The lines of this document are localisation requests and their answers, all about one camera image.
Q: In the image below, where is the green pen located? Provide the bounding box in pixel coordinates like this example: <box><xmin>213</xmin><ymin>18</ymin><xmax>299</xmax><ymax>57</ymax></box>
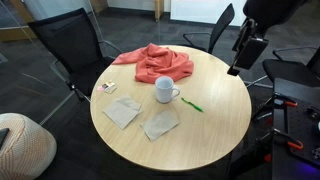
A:
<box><xmin>180</xmin><ymin>97</ymin><xmax>204</xmax><ymax>113</ymax></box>

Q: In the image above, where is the white ceramic mug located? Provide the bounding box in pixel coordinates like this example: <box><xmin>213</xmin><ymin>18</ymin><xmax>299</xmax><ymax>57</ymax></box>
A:
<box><xmin>154</xmin><ymin>75</ymin><xmax>181</xmax><ymax>104</ymax></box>

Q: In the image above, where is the red crumpled cloth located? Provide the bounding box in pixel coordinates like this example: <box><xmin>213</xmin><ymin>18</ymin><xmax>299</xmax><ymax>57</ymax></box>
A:
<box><xmin>112</xmin><ymin>42</ymin><xmax>195</xmax><ymax>84</ymax></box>

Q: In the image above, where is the brown paper napkin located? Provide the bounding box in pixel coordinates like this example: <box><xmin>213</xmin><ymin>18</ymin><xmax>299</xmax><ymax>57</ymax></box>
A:
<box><xmin>140</xmin><ymin>109</ymin><xmax>181</xmax><ymax>142</ymax></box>
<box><xmin>102</xmin><ymin>95</ymin><xmax>144</xmax><ymax>130</ymax></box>

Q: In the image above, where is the black mesh office chair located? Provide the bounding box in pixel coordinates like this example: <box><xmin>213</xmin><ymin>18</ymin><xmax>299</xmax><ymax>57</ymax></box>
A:
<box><xmin>27</xmin><ymin>7</ymin><xmax>124</xmax><ymax>102</ymax></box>

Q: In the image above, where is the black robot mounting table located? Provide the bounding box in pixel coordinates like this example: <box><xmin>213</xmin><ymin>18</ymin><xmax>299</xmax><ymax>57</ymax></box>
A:
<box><xmin>271</xmin><ymin>77</ymin><xmax>320</xmax><ymax>180</ymax></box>

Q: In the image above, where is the white cylindrical bin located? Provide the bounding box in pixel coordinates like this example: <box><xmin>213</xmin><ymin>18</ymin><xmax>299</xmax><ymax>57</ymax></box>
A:
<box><xmin>0</xmin><ymin>112</ymin><xmax>58</xmax><ymax>180</ymax></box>

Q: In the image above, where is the wooden post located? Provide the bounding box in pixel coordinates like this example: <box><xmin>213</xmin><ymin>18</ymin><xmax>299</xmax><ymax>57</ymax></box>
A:
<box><xmin>154</xmin><ymin>0</ymin><xmax>165</xmax><ymax>21</ymax></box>

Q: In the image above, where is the black camera on stand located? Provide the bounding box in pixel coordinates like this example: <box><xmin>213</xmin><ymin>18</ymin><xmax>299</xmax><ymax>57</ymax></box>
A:
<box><xmin>227</xmin><ymin>18</ymin><xmax>270</xmax><ymax>77</ymax></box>

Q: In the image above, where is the black clamp orange handle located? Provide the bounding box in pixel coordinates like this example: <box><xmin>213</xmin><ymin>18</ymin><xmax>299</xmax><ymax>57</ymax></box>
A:
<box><xmin>273</xmin><ymin>93</ymin><xmax>299</xmax><ymax>108</ymax></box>
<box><xmin>273</xmin><ymin>128</ymin><xmax>305</xmax><ymax>151</ymax></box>

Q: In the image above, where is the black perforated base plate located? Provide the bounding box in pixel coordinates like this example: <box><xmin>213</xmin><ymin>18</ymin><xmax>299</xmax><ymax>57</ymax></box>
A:
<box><xmin>286</xmin><ymin>99</ymin><xmax>320</xmax><ymax>168</ymax></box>

